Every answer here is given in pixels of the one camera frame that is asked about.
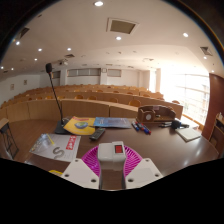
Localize wooden shelf unit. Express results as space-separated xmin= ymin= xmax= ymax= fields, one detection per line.
xmin=209 ymin=112 xmax=224 ymax=158

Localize black remote control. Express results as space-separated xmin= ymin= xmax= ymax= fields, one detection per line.
xmin=88 ymin=127 xmax=107 ymax=141

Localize wooden auditorium seat rows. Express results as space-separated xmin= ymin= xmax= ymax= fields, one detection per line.
xmin=0 ymin=83 xmax=185 ymax=123

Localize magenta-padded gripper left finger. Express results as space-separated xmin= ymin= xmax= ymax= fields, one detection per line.
xmin=61 ymin=145 xmax=102 ymax=190

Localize blue book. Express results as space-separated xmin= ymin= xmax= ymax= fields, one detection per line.
xmin=93 ymin=116 xmax=133 ymax=130

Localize recessed ceiling lights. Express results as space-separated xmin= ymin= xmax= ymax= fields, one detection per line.
xmin=0 ymin=0 xmax=224 ymax=73

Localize large bright window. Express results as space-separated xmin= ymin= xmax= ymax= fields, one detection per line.
xmin=159 ymin=71 xmax=212 ymax=126

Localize red marker pen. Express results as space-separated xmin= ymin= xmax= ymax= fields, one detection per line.
xmin=135 ymin=121 xmax=152 ymax=136

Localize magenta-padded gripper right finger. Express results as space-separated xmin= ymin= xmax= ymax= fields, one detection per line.
xmin=122 ymin=145 xmax=164 ymax=190

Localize large square ceiling vent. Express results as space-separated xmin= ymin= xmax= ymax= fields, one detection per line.
xmin=106 ymin=17 xmax=140 ymax=35

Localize white magazine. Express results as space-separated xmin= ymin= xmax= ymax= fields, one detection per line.
xmin=29 ymin=133 xmax=82 ymax=163

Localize small square ceiling vent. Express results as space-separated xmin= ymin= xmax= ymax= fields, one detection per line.
xmin=199 ymin=45 xmax=214 ymax=57
xmin=18 ymin=26 xmax=31 ymax=39

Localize black gooseneck desk microphone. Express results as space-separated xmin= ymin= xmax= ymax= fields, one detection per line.
xmin=45 ymin=62 xmax=73 ymax=136

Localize blue marker pen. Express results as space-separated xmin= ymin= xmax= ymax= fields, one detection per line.
xmin=131 ymin=120 xmax=141 ymax=132

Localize black metal stand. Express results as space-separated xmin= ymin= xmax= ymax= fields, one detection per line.
xmin=0 ymin=117 xmax=20 ymax=160

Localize white notebook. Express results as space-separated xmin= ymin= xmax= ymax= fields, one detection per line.
xmin=174 ymin=127 xmax=202 ymax=143

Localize yellow power strip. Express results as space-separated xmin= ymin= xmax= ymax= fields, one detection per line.
xmin=48 ymin=169 xmax=64 ymax=177

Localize white charger block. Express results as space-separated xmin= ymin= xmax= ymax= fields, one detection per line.
xmin=97 ymin=140 xmax=127 ymax=172

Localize wooden desk organizer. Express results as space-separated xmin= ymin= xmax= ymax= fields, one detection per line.
xmin=136 ymin=104 xmax=177 ymax=125

